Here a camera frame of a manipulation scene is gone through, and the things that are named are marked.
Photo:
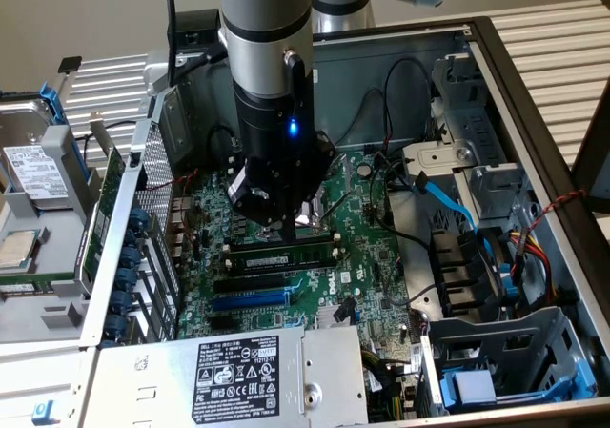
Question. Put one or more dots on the grey disk bay cage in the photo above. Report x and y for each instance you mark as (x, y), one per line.
(524, 342)

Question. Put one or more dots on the green RAM stick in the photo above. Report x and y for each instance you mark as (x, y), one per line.
(43, 279)
(267, 259)

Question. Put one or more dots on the silver chipset heatsink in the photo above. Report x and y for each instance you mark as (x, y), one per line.
(324, 318)

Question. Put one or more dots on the blue empty disk caddy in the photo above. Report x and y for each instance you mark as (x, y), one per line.
(469, 385)

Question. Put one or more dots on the blue card retention clip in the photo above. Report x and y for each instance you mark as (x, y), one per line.
(129, 256)
(125, 278)
(121, 300)
(114, 325)
(140, 219)

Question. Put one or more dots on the green graphics card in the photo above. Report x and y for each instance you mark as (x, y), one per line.
(102, 209)

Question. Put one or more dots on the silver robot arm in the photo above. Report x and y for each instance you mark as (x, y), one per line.
(262, 8)

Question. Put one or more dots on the hard drive in blue caddy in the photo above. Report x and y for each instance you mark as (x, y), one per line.
(52, 101)

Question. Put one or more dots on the silver power supply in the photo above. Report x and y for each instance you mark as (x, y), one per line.
(143, 380)

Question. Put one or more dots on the round coin battery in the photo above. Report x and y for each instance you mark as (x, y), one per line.
(365, 169)

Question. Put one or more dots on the short black expansion slot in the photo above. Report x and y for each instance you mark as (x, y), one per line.
(224, 322)

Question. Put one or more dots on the blue expansion slot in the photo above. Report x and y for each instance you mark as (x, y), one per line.
(248, 300)

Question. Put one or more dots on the long black expansion slot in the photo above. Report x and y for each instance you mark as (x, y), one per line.
(248, 284)

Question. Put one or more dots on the blue case latch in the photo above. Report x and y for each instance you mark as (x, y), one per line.
(43, 411)

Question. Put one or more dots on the grey parts rack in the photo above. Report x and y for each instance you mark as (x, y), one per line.
(57, 161)

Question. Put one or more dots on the metal locking lever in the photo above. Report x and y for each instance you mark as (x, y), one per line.
(338, 207)

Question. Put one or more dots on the silver CPU chip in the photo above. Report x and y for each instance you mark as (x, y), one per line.
(16, 249)

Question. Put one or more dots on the open PC case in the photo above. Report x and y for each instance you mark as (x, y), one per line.
(343, 66)

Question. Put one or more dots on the black box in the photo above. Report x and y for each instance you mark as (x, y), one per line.
(200, 25)

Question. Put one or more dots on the green Dell motherboard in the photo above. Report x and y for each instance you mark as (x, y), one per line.
(362, 237)

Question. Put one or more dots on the black fan shroud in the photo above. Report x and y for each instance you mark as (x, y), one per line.
(457, 266)

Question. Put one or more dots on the metal rear port block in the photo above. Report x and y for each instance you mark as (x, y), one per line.
(178, 223)

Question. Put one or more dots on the silver hard disk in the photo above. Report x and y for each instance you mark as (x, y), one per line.
(28, 170)

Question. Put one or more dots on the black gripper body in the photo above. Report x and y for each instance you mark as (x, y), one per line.
(276, 161)

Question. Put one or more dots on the dark brown panel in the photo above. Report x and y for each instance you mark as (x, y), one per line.
(595, 161)

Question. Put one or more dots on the CPU socket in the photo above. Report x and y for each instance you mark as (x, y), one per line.
(310, 213)

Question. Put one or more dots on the metal disk bay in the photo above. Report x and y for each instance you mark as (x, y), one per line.
(495, 185)

